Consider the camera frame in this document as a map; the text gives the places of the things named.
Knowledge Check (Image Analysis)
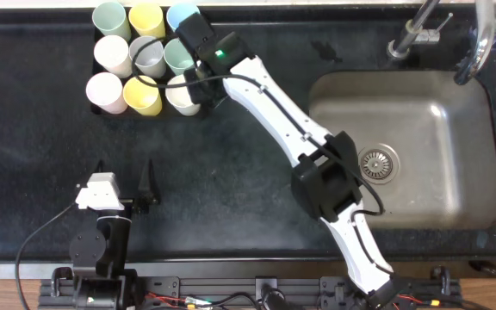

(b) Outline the steel sink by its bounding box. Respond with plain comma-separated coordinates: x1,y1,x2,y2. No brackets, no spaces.
307,70,496,231

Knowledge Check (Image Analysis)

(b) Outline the white cup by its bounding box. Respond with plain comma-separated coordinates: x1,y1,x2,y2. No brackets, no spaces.
164,74,202,117
93,34,133,79

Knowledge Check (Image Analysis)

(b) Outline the green cup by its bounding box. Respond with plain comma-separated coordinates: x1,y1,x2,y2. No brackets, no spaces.
163,38,197,77
91,1,133,42

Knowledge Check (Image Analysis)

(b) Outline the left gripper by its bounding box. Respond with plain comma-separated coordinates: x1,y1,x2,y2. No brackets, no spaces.
94,158,162,215

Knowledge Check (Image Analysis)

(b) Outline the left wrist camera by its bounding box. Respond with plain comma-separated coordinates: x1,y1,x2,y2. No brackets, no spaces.
74,171,125,212

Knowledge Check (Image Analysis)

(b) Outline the yellow cup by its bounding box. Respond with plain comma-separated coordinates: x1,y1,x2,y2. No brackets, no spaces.
122,75,164,117
127,3,167,40

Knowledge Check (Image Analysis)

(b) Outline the mounting rail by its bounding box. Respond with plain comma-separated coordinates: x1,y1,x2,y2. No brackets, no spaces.
39,266,464,310

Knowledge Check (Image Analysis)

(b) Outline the steel tap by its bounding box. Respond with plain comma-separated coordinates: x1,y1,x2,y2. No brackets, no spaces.
385,0,496,86

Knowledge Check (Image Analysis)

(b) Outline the pink cup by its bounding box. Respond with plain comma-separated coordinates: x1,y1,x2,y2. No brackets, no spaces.
85,71,128,115

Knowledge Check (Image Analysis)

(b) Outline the blue cup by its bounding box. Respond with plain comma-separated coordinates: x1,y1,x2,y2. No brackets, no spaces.
165,3,201,34

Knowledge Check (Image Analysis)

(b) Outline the black tray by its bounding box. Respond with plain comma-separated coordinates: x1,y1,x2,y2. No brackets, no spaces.
90,8,208,84
89,79,210,121

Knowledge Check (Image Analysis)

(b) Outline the grey cup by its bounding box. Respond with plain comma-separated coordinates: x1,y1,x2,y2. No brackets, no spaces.
128,35,167,79

